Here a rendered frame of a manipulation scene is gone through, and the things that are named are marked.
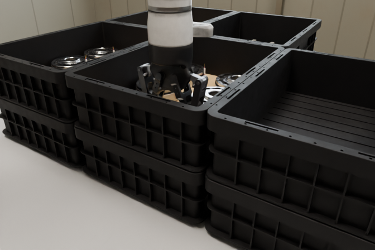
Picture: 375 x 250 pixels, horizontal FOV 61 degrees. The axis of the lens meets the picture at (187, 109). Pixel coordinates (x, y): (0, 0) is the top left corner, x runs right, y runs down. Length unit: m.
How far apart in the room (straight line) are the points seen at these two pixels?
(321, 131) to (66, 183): 0.52
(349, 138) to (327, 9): 1.93
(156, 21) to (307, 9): 2.09
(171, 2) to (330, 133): 0.37
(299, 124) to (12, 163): 0.63
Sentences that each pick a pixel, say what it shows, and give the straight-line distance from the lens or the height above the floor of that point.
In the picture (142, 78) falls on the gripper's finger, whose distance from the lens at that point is 0.60.
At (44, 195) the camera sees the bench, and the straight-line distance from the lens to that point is 0.71.
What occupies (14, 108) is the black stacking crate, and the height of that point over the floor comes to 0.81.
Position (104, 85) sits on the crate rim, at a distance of 0.55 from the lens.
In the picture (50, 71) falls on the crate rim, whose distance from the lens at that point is 0.65.
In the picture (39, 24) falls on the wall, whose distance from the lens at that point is 2.94.
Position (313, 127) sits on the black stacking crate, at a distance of 0.66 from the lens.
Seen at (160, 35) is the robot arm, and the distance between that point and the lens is 0.51.
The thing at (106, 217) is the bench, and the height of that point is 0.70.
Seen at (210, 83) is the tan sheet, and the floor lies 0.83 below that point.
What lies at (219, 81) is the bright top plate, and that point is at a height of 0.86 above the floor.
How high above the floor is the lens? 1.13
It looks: 26 degrees down
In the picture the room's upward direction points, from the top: straight up
